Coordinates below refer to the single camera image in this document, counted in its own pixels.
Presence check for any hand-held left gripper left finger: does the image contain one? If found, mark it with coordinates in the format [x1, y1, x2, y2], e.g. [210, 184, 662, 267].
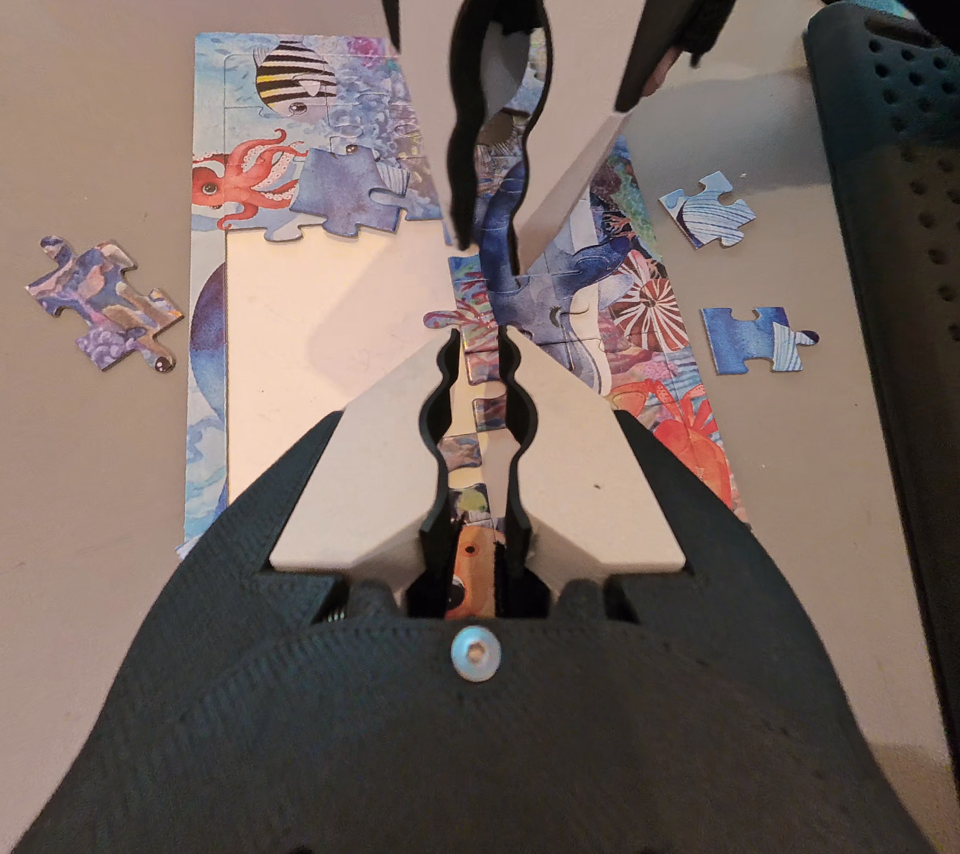
[267, 327, 462, 611]

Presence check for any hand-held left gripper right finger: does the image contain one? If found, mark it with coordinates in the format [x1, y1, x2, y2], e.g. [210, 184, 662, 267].
[502, 325, 686, 604]

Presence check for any sea animals jigsaw puzzle board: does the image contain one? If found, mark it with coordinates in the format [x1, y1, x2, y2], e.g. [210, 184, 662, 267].
[176, 31, 751, 619]

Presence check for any red coral puzzle piece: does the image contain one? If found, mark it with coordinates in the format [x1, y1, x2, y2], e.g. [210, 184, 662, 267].
[423, 252, 504, 386]

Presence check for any dark blue striped puzzle piece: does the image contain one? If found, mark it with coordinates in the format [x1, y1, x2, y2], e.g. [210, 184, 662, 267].
[701, 306, 820, 375]

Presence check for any blue purple puzzle piece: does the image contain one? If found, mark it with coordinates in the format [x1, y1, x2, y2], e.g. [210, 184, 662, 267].
[288, 145, 411, 240]

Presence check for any white blue striped puzzle piece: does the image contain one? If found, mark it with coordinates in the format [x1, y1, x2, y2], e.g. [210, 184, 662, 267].
[658, 171, 757, 250]

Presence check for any black perforated chair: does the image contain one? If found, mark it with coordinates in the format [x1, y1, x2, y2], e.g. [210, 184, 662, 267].
[802, 0, 960, 743]

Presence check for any purple coral puzzle piece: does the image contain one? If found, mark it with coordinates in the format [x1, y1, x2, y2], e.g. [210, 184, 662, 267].
[26, 235, 186, 375]

